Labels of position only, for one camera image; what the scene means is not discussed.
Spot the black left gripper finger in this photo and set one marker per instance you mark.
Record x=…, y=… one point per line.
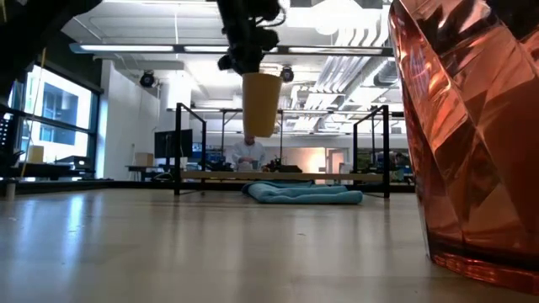
x=246, y=63

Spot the yellow plastic cup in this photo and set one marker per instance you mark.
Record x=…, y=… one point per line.
x=261, y=105

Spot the orange faceted plastic tumbler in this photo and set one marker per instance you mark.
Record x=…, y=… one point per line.
x=476, y=147

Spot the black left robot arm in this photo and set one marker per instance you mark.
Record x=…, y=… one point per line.
x=25, y=29

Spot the black ceiling spot lamp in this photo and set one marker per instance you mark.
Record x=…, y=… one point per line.
x=287, y=74
x=147, y=79

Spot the person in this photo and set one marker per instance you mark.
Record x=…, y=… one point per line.
x=248, y=153

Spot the black computer monitor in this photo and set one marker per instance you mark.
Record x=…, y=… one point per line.
x=168, y=144

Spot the long ceiling light bar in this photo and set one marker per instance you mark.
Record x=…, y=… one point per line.
x=126, y=48

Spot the brown cardboard box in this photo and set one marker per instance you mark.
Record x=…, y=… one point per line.
x=144, y=159

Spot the blue folded towel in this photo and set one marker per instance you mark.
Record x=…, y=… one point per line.
x=303, y=194

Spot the large window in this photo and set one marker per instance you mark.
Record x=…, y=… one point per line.
x=59, y=113

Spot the black case on desk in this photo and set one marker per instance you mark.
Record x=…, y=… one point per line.
x=73, y=162

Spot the black desk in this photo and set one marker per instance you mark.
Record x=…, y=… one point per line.
x=46, y=170

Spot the yellow box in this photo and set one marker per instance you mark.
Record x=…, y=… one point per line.
x=35, y=154

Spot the black frame wooden shelf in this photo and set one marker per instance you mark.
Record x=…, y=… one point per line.
x=282, y=176

